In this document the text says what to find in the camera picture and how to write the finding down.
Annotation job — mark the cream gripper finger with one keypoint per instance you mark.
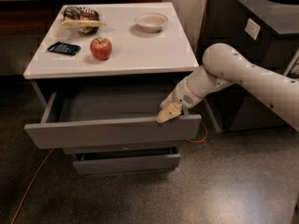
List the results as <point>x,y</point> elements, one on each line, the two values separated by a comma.
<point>168,112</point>
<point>167,101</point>

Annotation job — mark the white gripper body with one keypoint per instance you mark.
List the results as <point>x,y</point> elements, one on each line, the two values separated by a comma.
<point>182,94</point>

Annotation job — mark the red apple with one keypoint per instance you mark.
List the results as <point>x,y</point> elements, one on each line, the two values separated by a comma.
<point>101,48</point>

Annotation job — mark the grey top drawer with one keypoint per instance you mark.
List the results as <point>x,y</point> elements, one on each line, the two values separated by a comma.
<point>94,116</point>

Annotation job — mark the grey drawer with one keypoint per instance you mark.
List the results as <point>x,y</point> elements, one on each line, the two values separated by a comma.
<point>94,116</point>
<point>135,161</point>
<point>122,147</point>

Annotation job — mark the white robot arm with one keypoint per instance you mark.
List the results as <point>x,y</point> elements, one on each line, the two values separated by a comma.
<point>224,66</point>

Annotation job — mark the grey bottom drawer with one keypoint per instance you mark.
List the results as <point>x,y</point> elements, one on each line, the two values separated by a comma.
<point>135,161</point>

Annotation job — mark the grey drawer cabinet white top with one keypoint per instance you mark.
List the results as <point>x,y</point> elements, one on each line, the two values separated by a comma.
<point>138,58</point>

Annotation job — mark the grey middle drawer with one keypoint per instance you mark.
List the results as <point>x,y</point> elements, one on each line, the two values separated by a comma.
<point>122,147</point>

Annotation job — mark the white paper bowl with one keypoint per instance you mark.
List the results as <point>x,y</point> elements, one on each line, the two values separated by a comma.
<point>151,22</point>

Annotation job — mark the white label on bin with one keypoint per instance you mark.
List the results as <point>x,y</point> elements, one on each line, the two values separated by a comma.
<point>252,29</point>

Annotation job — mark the black trash bin cabinet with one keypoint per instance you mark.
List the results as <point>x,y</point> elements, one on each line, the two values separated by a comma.
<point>233,109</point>

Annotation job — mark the brown snack bag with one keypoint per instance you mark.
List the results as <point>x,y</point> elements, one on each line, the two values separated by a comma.
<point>84,19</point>

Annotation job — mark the dark blue snack packet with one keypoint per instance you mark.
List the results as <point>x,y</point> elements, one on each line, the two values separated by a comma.
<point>64,48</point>

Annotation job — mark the dark wooden bench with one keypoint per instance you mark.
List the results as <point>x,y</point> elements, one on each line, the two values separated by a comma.
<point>35,17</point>

